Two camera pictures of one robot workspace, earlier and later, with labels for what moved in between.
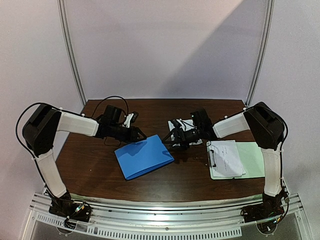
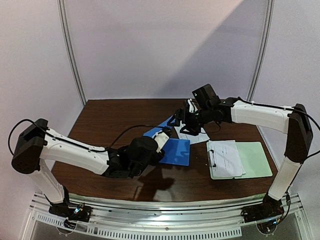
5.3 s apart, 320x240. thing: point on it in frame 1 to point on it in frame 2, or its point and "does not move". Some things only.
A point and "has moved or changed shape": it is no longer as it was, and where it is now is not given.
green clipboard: [251, 156] does not move
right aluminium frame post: [267, 40] does not move
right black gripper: [179, 136] to [187, 121]
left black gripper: [133, 135] to [157, 160]
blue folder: [143, 157] has moved or changed shape
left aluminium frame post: [70, 50] does not move
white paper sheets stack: [224, 160] does not move
